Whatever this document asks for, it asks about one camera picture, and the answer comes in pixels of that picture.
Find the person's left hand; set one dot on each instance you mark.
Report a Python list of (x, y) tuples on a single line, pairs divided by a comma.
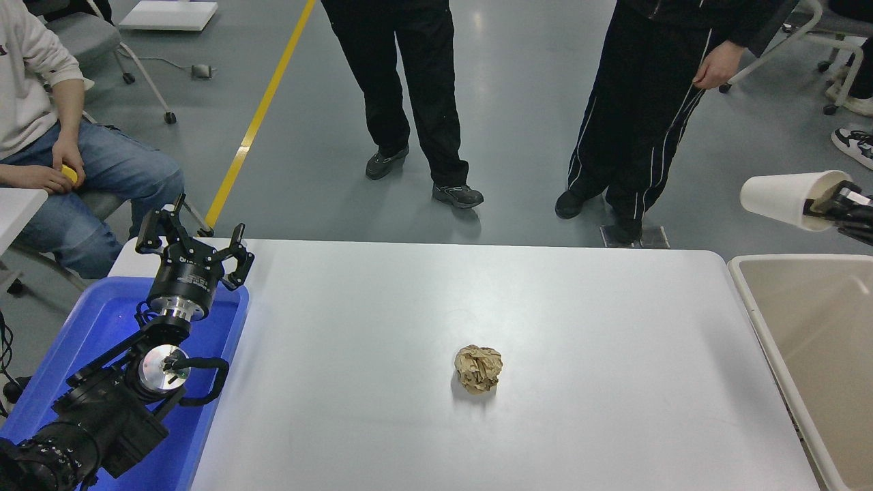
[(717, 67), (68, 153)]

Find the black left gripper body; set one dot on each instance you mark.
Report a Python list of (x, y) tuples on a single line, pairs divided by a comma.
[(185, 281)]

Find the person's right hand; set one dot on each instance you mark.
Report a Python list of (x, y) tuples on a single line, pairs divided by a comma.
[(44, 181)]

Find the white side table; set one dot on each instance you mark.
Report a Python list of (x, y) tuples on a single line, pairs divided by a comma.
[(17, 208)]

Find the person's right forearm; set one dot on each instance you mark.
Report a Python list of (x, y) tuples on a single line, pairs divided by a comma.
[(12, 177)]

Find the small grey floor device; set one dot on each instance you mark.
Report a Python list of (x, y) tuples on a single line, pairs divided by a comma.
[(202, 71)]

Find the metal floor plate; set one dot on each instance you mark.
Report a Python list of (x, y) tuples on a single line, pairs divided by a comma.
[(655, 236)]

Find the blue plastic tray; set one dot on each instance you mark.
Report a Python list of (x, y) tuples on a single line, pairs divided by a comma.
[(102, 320)]

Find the white paper cup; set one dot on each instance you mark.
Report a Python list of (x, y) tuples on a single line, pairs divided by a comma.
[(771, 194)]

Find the crumpled tan paper ball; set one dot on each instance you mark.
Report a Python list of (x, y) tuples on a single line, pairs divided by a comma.
[(477, 369)]

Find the white flat board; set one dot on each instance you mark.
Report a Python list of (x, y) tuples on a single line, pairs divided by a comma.
[(169, 13)]

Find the person's left forearm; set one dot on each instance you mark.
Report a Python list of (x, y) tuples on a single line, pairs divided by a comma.
[(67, 109)]

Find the large pale dustbin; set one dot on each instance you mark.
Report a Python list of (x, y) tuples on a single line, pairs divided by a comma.
[(818, 354)]

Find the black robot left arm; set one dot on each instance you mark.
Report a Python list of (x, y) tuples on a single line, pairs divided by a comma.
[(102, 416)]

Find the small yellow object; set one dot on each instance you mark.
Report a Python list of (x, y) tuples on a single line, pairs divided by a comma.
[(68, 174)]

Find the black round floor object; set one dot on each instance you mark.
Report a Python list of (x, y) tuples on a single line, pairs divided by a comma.
[(15, 390)]

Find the person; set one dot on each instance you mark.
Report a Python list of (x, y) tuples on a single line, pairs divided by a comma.
[(634, 102), (109, 177), (861, 82), (402, 61)]

